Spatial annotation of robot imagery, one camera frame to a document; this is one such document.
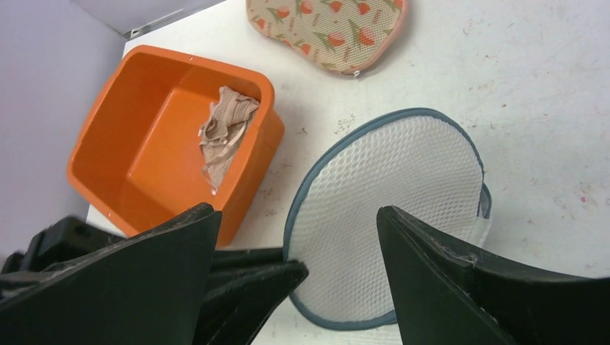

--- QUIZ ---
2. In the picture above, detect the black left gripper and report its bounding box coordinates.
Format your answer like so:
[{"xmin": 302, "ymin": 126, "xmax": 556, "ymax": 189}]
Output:
[{"xmin": 1, "ymin": 216, "xmax": 123, "ymax": 286}]

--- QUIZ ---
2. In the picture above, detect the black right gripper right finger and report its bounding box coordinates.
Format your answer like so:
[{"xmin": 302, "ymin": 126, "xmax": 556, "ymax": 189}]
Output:
[{"xmin": 376, "ymin": 206, "xmax": 609, "ymax": 344}]

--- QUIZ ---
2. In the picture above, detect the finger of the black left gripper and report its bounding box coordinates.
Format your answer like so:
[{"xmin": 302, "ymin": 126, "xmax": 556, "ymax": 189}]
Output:
[
  {"xmin": 193, "ymin": 262, "xmax": 309, "ymax": 345},
  {"xmin": 210, "ymin": 247, "xmax": 283, "ymax": 273}
]

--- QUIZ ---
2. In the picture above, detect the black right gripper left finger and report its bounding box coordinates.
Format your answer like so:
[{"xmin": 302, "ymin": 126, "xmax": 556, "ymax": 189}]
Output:
[{"xmin": 1, "ymin": 203, "xmax": 222, "ymax": 344}]

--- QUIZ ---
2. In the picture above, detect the floral padded bra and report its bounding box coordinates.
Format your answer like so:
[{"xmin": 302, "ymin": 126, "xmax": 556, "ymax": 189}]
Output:
[{"xmin": 245, "ymin": 0, "xmax": 409, "ymax": 75}]

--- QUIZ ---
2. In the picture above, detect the orange plastic tub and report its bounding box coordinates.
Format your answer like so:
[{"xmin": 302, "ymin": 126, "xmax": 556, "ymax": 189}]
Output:
[{"xmin": 66, "ymin": 45, "xmax": 285, "ymax": 248}]

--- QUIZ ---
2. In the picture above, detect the beige crumpled garment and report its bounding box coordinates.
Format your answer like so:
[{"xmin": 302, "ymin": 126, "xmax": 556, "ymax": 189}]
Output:
[{"xmin": 198, "ymin": 86, "xmax": 260, "ymax": 195}]

